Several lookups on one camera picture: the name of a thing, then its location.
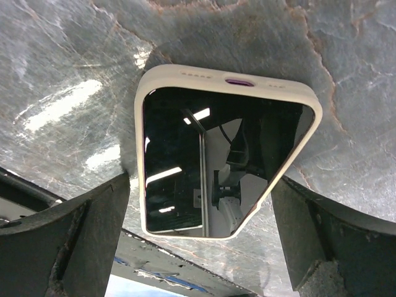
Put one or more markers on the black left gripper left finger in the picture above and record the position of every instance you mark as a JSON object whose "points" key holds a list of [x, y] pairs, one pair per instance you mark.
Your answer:
{"points": [[68, 249]]}

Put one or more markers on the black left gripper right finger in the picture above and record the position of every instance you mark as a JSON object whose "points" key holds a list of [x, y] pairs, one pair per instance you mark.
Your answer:
{"points": [[331, 249]]}

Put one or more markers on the pink-cased smartphone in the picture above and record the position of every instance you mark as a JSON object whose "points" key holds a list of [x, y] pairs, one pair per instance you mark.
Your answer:
{"points": [[211, 146]]}

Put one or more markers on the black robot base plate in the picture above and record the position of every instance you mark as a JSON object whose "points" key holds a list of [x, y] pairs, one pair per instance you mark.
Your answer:
{"points": [[135, 259]]}

